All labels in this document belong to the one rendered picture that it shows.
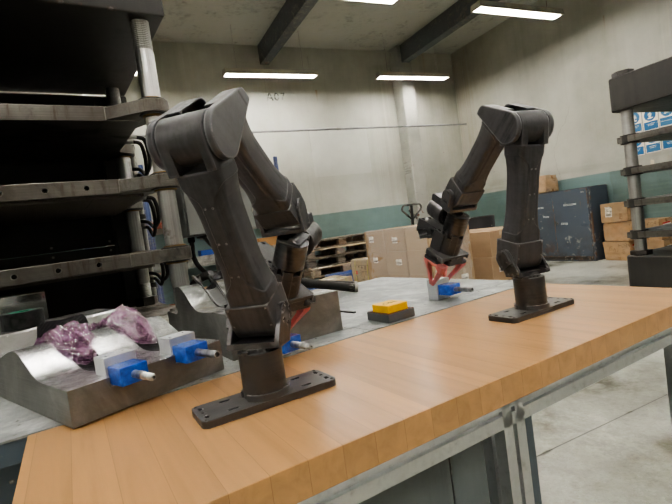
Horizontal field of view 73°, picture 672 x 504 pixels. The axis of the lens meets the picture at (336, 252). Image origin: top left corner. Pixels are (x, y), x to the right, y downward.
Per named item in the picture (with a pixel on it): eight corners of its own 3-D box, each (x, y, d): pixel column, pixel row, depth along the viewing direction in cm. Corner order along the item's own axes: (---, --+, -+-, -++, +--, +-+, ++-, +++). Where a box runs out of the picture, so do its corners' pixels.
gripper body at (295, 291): (248, 296, 84) (254, 260, 81) (292, 285, 91) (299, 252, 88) (268, 314, 80) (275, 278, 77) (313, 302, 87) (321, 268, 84)
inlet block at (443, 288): (479, 298, 117) (477, 277, 116) (467, 302, 114) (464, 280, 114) (441, 296, 128) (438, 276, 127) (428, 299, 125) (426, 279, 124)
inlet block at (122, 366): (173, 389, 67) (167, 353, 66) (140, 402, 63) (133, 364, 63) (130, 380, 75) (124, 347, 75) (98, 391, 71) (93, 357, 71)
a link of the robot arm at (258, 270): (255, 321, 72) (174, 113, 58) (294, 318, 70) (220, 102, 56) (240, 346, 67) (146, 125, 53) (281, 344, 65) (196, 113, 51)
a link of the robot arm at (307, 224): (289, 249, 92) (274, 191, 89) (330, 244, 90) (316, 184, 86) (268, 272, 82) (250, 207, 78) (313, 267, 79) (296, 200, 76)
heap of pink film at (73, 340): (168, 339, 89) (162, 300, 88) (70, 369, 75) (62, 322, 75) (108, 334, 105) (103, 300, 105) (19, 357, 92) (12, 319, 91)
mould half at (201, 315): (343, 329, 103) (334, 270, 102) (233, 361, 89) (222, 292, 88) (254, 312, 145) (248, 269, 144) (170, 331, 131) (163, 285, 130)
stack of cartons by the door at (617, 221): (680, 257, 616) (673, 195, 612) (665, 260, 602) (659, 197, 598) (617, 257, 694) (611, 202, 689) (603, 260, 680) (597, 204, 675)
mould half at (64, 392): (224, 369, 84) (215, 310, 83) (73, 429, 64) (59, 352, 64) (104, 351, 116) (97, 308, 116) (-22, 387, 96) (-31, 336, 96)
